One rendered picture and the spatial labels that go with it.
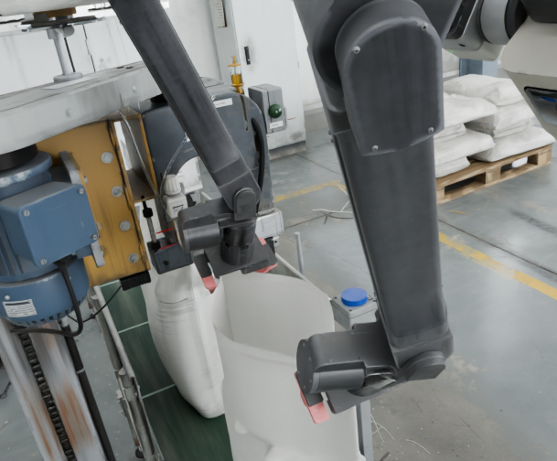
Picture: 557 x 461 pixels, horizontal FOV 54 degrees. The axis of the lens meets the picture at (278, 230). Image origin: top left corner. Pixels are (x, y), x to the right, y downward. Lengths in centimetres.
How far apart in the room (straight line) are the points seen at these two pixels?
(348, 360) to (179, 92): 42
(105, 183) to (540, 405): 177
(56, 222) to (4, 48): 298
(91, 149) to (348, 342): 65
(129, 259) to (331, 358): 65
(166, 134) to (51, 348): 51
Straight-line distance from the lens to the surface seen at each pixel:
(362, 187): 33
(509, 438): 217
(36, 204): 79
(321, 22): 23
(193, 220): 87
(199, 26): 532
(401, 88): 24
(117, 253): 113
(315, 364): 57
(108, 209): 109
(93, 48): 379
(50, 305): 92
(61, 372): 129
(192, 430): 170
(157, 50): 75
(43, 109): 86
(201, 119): 79
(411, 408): 223
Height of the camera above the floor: 154
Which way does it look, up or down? 25 degrees down
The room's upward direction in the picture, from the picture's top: 8 degrees counter-clockwise
